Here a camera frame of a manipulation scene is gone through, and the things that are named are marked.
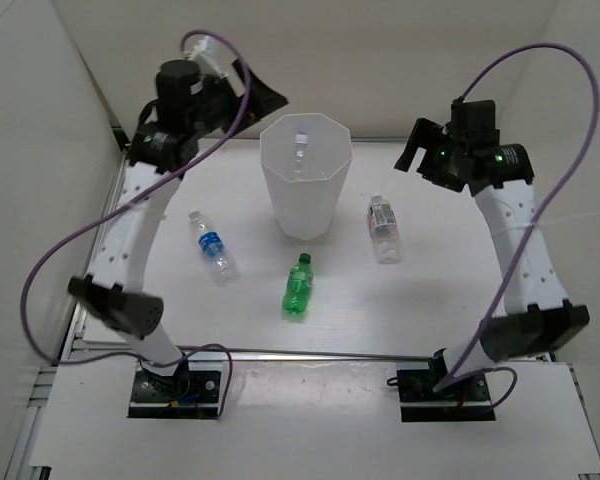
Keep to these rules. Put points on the green plastic soda bottle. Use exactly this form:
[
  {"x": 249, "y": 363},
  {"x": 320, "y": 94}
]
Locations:
[{"x": 298, "y": 287}]

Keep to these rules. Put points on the clear unlabelled plastic bottle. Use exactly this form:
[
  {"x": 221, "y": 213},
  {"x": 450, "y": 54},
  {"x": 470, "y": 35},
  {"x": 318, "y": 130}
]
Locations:
[{"x": 299, "y": 163}]

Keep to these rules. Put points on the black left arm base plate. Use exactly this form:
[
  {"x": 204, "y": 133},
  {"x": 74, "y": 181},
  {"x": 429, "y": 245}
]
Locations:
[{"x": 194, "y": 394}]

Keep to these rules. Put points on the clear bottle white barcode label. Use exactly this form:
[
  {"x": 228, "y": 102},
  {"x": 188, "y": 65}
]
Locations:
[{"x": 383, "y": 230}]

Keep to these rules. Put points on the white octagonal plastic bin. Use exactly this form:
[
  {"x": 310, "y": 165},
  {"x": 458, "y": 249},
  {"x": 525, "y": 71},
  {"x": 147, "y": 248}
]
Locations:
[{"x": 304, "y": 208}]

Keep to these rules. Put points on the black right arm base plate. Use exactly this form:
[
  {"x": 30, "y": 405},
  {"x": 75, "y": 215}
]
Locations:
[{"x": 466, "y": 401}]

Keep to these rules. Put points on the clear bottle blue label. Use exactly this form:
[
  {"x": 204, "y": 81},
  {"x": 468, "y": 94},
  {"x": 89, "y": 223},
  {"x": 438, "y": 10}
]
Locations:
[{"x": 217, "y": 257}]

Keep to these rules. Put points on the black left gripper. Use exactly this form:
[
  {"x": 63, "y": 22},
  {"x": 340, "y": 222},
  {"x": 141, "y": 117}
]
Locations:
[{"x": 261, "y": 100}]

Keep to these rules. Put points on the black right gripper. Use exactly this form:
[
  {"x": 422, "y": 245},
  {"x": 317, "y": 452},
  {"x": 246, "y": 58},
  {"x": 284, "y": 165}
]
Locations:
[{"x": 430, "y": 135}]

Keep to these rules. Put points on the white zip tie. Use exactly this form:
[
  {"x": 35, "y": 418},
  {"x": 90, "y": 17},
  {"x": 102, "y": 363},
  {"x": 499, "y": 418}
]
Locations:
[{"x": 542, "y": 223}]

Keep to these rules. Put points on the aluminium table edge rail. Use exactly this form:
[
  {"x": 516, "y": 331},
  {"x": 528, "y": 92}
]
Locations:
[{"x": 272, "y": 355}]

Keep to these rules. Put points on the white foam board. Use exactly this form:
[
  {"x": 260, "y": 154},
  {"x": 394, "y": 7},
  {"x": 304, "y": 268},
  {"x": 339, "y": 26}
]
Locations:
[{"x": 326, "y": 421}]

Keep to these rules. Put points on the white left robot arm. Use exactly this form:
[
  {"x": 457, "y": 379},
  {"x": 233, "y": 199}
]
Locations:
[{"x": 164, "y": 145}]

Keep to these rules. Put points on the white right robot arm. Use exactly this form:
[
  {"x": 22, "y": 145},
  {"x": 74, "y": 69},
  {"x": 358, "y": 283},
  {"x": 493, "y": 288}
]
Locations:
[{"x": 531, "y": 312}]

